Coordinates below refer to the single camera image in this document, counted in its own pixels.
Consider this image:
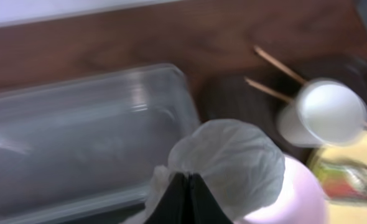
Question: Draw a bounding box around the clear plastic bin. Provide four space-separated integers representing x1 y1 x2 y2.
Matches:
0 63 199 223

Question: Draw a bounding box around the dark brown serving tray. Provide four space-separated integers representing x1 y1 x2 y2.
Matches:
197 55 367 162

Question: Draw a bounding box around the pink bowl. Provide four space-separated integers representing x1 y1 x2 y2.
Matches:
236 155 328 224

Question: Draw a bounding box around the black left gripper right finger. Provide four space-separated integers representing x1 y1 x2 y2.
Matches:
188 174 233 224

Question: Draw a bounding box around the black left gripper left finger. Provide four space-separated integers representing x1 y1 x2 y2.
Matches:
144 174 190 224

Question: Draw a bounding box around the yellow plate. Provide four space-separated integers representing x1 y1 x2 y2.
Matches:
307 133 367 224

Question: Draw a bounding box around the white cup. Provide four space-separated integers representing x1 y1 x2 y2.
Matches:
276 79 367 147

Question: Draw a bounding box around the green snack wrapper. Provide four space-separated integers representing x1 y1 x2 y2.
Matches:
311 159 367 203

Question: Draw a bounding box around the white tissue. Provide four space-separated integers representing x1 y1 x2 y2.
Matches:
125 119 286 223

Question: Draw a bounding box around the upper wooden chopstick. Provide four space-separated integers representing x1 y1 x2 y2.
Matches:
253 45 307 84

